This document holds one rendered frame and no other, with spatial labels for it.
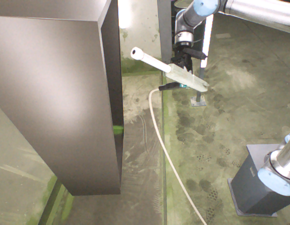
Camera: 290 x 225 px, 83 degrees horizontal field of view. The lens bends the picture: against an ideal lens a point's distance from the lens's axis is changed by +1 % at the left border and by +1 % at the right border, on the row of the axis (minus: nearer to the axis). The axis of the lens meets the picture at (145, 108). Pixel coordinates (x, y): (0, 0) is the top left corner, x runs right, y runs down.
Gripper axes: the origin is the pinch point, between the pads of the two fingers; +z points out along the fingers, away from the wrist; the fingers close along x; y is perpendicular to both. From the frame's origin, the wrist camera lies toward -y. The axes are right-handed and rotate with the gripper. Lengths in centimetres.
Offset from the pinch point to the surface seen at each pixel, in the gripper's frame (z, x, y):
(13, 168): 63, 33, 150
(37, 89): 12, 54, 18
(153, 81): -62, -138, 141
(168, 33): -126, -120, 100
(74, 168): 44, 25, 51
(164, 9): -144, -94, 90
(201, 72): -52, -119, 46
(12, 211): 94, 31, 137
